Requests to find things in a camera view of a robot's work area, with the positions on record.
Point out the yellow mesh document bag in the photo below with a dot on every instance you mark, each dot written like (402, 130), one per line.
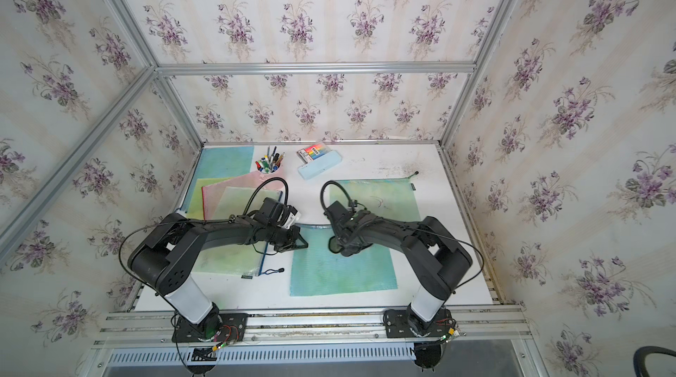
(194, 201)

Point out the aluminium mounting rail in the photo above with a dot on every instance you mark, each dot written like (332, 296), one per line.
(313, 326)

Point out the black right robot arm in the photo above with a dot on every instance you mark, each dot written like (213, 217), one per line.
(438, 260)

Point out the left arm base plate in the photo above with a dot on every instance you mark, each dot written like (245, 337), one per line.
(228, 328)

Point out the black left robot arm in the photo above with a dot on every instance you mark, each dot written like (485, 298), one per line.
(164, 260)

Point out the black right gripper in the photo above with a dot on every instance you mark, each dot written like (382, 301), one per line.
(335, 233)

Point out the blue mesh document bag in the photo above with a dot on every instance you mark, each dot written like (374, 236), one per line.
(217, 162)

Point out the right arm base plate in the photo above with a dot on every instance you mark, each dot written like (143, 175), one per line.
(403, 323)

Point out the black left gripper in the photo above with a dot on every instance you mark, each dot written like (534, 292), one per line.
(293, 234)

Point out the light blue booklet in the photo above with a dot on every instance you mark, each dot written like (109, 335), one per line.
(319, 166)

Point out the pale green rear document bag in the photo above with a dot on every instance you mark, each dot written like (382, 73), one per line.
(393, 199)

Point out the pink metal pen bucket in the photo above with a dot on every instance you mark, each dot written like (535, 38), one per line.
(270, 163)

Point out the light green document bag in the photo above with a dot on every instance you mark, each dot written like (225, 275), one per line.
(236, 260)

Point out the green and grey cleaning cloth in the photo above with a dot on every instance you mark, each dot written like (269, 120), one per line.
(335, 247)

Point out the pink mesh document bag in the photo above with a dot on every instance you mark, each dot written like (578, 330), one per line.
(230, 197)

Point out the large teal document bag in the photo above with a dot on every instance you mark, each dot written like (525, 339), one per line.
(316, 271)

